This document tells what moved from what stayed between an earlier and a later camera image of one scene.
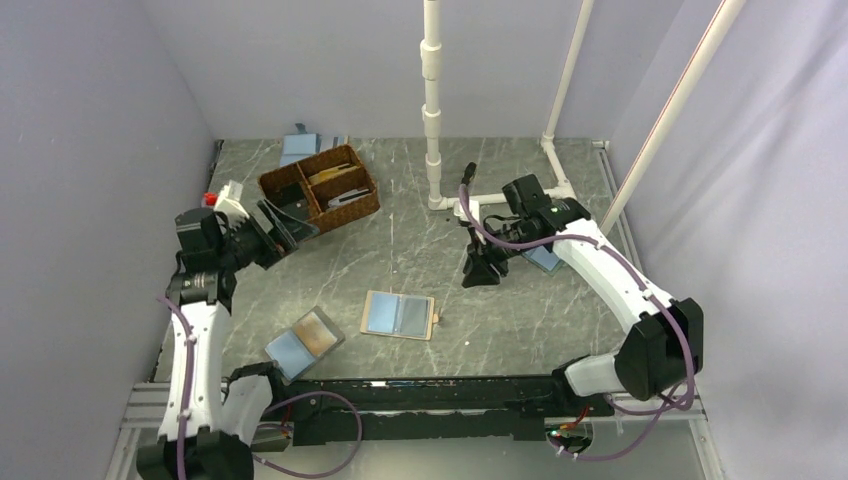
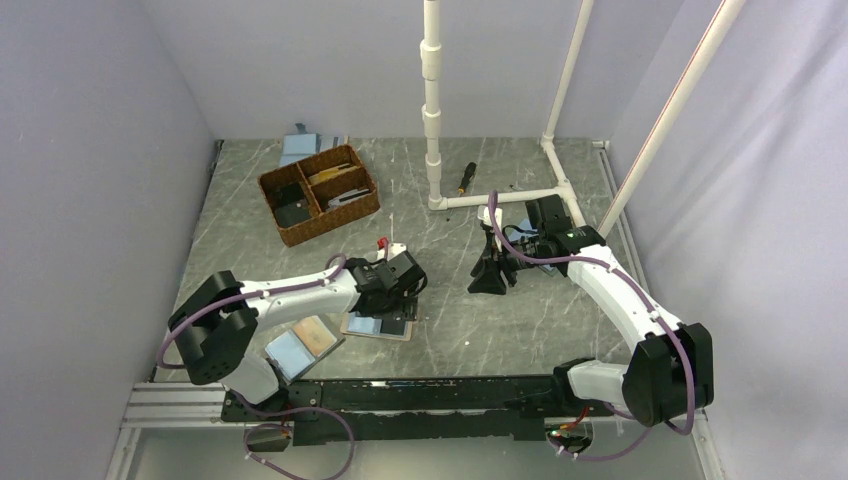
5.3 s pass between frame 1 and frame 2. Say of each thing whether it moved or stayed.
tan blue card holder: moved
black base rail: stayed
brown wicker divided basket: stayed
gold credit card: stayed
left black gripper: moved
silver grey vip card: stayed
